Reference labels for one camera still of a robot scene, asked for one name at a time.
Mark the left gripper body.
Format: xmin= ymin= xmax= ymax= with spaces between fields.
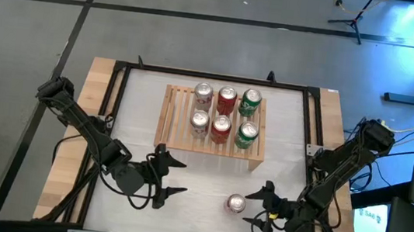
xmin=110 ymin=158 xmax=166 ymax=201

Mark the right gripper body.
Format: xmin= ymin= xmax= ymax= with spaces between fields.
xmin=261 ymin=196 xmax=318 ymax=232

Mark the red Star Wars cola can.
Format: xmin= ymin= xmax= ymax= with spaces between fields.
xmin=222 ymin=192 xmax=249 ymax=216

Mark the silver Diet Coke can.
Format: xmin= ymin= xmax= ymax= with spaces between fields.
xmin=187 ymin=109 xmax=211 ymax=140
xmin=191 ymin=81 xmax=215 ymax=113

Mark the green Sprite can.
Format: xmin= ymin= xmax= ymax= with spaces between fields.
xmin=232 ymin=119 xmax=262 ymax=151
xmin=237 ymin=87 xmax=264 ymax=119

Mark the red can black script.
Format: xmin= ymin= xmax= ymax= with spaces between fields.
xmin=209 ymin=113 xmax=235 ymax=147

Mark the wooden slatted shelf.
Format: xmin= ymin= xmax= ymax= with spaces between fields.
xmin=151 ymin=83 xmax=273 ymax=173

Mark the computer monitor screen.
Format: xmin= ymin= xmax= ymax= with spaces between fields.
xmin=350 ymin=199 xmax=393 ymax=232

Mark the black tripod stand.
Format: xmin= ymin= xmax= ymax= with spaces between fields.
xmin=324 ymin=0 xmax=391 ymax=48

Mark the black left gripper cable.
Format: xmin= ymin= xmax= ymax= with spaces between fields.
xmin=95 ymin=146 xmax=167 ymax=213

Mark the black cable bundle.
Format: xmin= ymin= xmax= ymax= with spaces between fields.
xmin=339 ymin=116 xmax=414 ymax=199

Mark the black table frame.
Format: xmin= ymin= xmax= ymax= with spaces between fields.
xmin=32 ymin=45 xmax=378 ymax=232

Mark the yellow floor cable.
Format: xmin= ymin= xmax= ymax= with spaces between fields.
xmin=328 ymin=0 xmax=391 ymax=19

